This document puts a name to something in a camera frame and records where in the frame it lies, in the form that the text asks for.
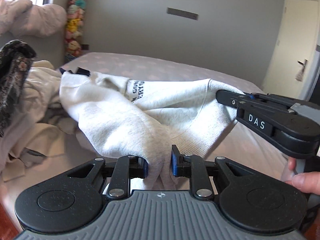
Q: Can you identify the light grey printed sweatshirt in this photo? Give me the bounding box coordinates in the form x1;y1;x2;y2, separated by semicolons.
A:
59;72;239;190

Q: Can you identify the pile of cream clothes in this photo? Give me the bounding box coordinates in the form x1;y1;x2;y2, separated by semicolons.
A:
1;60;76;182

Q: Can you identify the person's right hand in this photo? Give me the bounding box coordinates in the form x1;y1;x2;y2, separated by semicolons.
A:
285;172;320;195

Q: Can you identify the bed with pink-dotted sheet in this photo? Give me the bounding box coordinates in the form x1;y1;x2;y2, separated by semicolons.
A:
1;53;285;212

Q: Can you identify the black sliding wardrobe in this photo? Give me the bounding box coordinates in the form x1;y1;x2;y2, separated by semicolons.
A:
309;45;320;106

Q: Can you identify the cream room door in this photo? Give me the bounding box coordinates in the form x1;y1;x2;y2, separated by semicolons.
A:
262;0;319;99

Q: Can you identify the dark floral patterned garment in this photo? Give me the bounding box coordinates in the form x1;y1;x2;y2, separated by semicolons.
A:
1;40;36;137

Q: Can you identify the hanging stuffed toy organizer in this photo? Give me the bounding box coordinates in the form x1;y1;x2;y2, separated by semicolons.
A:
64;0;87;63

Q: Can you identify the black door handle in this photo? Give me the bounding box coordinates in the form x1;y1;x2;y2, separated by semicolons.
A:
297;59;308;74

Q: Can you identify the grey wall plate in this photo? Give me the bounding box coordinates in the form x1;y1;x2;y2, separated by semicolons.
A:
167;8;199;21

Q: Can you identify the black wall socket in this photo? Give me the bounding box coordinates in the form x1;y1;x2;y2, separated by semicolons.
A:
81;44;89;51

